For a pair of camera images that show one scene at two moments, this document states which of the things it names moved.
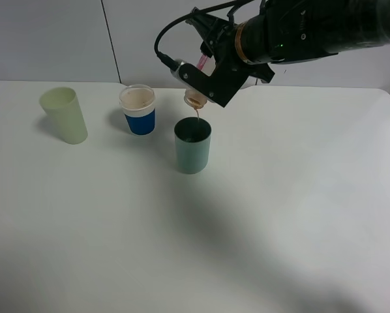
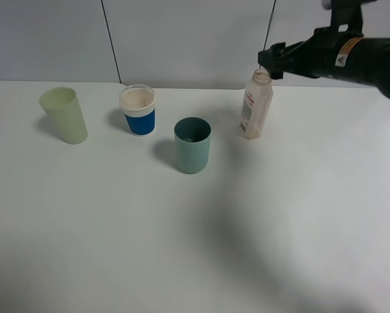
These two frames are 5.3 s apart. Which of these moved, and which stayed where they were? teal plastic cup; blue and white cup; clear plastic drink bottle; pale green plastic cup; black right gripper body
Moved: clear plastic drink bottle; black right gripper body
Stayed: pale green plastic cup; blue and white cup; teal plastic cup
